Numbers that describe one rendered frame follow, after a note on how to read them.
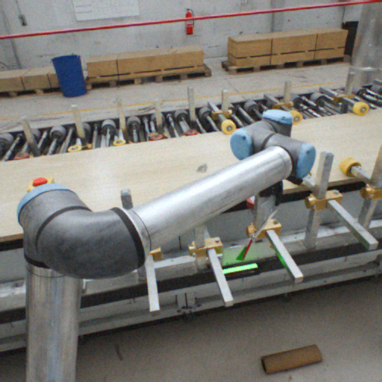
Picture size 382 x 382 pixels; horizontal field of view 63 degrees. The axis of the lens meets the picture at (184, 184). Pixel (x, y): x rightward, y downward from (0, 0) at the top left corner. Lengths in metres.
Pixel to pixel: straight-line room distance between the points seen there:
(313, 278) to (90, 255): 1.76
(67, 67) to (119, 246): 6.15
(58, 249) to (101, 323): 1.45
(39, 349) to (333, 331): 1.69
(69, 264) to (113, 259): 0.07
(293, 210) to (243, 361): 0.87
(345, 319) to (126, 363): 1.29
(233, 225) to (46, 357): 1.03
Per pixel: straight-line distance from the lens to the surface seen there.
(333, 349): 2.08
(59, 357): 0.82
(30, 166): 2.02
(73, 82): 6.64
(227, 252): 1.34
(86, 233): 0.52
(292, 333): 2.08
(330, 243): 1.57
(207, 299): 1.95
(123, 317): 1.95
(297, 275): 1.18
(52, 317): 0.73
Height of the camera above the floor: 1.73
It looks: 33 degrees down
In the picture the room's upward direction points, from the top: 5 degrees counter-clockwise
